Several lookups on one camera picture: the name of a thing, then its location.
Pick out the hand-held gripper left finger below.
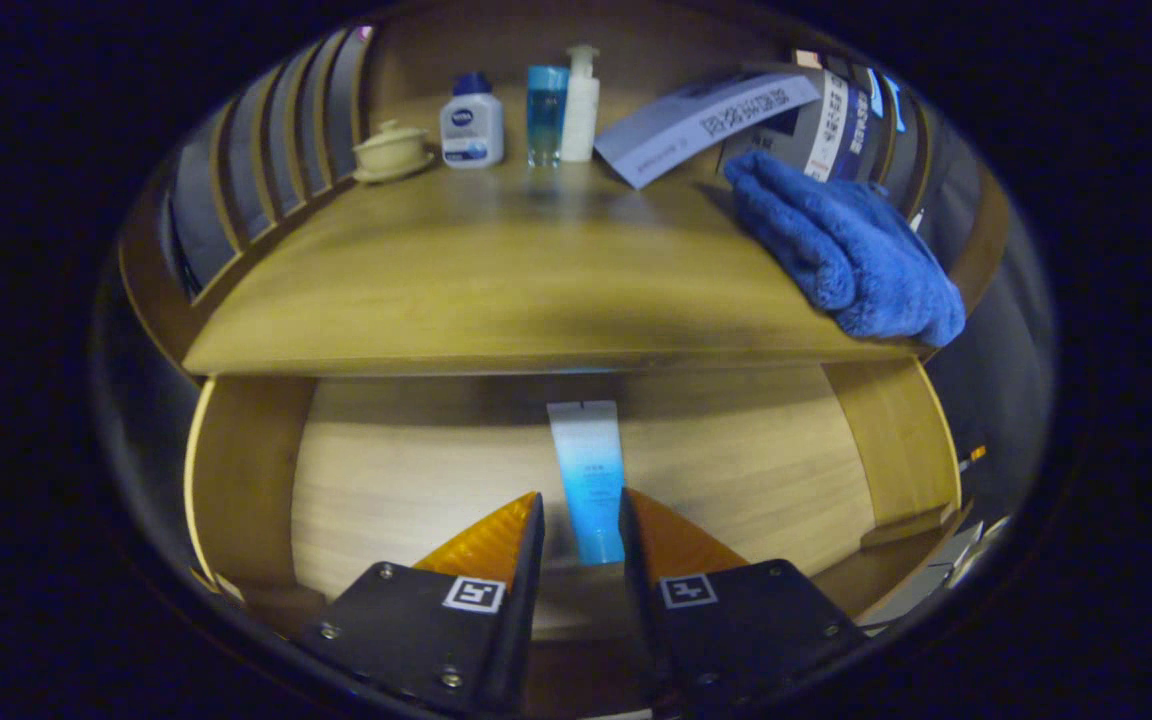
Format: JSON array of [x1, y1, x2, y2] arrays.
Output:
[[298, 490, 547, 716]]

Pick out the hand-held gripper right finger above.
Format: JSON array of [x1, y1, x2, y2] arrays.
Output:
[[618, 487, 869, 717]]

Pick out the light blue cosmetic tube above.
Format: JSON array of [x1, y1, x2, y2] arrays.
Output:
[[547, 400, 627, 566]]

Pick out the wooden drawer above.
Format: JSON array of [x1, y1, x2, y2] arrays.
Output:
[[184, 362, 962, 701]]

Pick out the wooden countertop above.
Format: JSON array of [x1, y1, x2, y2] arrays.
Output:
[[183, 90, 937, 379]]

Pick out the blue towel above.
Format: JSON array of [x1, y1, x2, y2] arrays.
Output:
[[723, 150, 967, 348]]

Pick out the black backdrop cloth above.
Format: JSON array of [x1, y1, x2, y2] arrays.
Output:
[[91, 25, 1057, 541]]

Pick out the beige lidded teacup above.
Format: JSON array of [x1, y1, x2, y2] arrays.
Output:
[[352, 120, 434, 184]]

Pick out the white lotion bottle blue cap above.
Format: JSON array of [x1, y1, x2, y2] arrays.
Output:
[[439, 72, 505, 169]]

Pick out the lavender book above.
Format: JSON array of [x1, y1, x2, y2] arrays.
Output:
[[593, 70, 822, 190]]

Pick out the clear blue bottle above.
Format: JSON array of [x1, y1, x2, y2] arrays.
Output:
[[526, 65, 570, 168]]

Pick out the white pump bottle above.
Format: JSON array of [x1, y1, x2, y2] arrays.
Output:
[[561, 44, 601, 163]]

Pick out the white spine book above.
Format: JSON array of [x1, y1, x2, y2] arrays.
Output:
[[801, 68, 852, 183]]

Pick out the dark blue book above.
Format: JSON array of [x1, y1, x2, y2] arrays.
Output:
[[841, 70, 887, 186]]

